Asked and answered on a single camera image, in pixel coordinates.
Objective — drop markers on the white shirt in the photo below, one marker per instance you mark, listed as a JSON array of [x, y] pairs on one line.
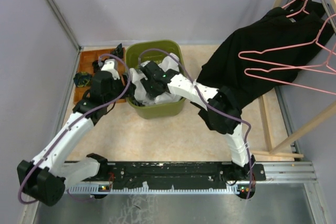
[[149, 82]]

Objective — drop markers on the black shirt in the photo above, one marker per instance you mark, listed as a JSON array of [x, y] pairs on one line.
[[248, 61]]

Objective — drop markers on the pink hanger of white shirt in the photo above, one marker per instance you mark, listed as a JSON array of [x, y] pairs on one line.
[[301, 54]]

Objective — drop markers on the pink hanger of grey shirt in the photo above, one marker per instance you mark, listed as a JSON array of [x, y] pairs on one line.
[[284, 73]]

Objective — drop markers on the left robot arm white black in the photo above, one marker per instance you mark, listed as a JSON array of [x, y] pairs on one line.
[[43, 178]]

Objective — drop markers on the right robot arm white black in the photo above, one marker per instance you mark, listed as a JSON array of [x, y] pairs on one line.
[[222, 111]]

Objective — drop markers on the pink hanger of black shirt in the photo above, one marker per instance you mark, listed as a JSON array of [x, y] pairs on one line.
[[295, 7]]

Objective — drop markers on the green plastic basket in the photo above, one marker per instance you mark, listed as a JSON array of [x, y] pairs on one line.
[[131, 59]]

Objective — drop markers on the rolled black sock top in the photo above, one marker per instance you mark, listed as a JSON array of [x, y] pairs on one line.
[[118, 51]]

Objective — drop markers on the rolled black sock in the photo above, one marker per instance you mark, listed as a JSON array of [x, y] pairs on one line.
[[118, 51], [97, 65]]

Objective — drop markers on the rolled black sock centre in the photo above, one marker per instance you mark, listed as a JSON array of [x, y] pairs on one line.
[[97, 65]]

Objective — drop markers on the orange wooden compartment tray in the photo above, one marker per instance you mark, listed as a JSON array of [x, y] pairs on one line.
[[85, 65]]

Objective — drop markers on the rolled dark sock green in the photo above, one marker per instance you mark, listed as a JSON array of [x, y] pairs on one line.
[[82, 79]]

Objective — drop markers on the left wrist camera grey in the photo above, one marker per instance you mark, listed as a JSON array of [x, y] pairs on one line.
[[111, 66]]

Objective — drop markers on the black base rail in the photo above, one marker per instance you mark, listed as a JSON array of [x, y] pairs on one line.
[[167, 175]]

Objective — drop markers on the white cable duct strip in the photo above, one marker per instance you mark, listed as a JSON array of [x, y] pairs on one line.
[[103, 189]]

